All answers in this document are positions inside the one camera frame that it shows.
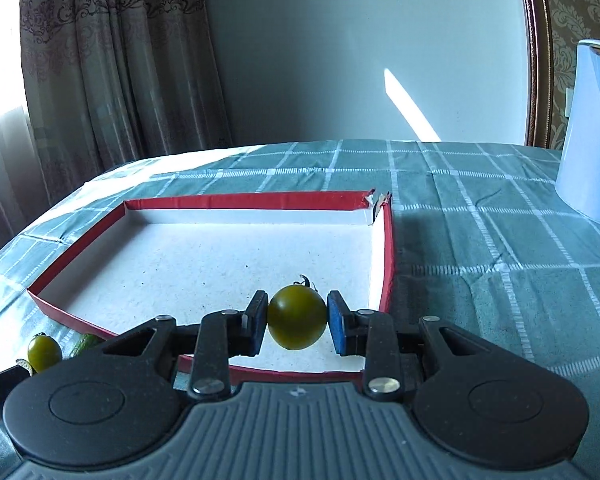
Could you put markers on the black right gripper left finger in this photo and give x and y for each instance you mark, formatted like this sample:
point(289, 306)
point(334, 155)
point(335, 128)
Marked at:
point(121, 399)

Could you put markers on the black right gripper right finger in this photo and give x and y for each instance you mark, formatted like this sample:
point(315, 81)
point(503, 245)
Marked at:
point(474, 399)

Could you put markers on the green cherry tomato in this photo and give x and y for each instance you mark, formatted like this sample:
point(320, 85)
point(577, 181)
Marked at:
point(43, 352)
point(297, 315)

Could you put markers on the green cucumber piece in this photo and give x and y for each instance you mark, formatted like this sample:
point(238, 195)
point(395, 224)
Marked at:
point(86, 342)

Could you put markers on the red cardboard box tray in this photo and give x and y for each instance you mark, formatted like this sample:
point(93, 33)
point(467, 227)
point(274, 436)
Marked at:
point(190, 256)

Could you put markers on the teal checked tablecloth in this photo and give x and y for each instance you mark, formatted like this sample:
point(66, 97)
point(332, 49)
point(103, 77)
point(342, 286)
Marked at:
point(482, 240)

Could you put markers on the blue electric kettle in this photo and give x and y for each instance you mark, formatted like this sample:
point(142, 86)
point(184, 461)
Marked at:
point(578, 180)

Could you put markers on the patterned brown curtain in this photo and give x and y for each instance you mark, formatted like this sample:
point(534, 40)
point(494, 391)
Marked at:
point(89, 85)

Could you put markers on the brown wooden frame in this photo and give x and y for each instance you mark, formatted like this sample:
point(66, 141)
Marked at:
point(541, 72)

